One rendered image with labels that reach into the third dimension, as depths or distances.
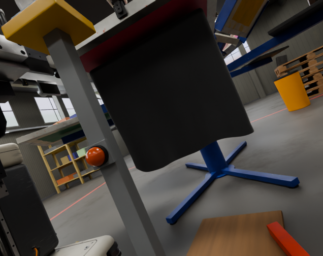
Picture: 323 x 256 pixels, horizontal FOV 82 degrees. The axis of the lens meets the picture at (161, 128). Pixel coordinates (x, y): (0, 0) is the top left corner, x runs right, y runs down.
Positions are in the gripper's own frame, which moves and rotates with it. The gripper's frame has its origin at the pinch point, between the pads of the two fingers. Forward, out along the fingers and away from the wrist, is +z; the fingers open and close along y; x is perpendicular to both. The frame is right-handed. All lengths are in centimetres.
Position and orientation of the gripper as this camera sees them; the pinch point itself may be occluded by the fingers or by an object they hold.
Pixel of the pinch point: (123, 14)
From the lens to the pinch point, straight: 66.9
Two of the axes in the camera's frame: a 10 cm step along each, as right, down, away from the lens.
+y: -2.3, 0.6, -9.7
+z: 3.9, 9.2, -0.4
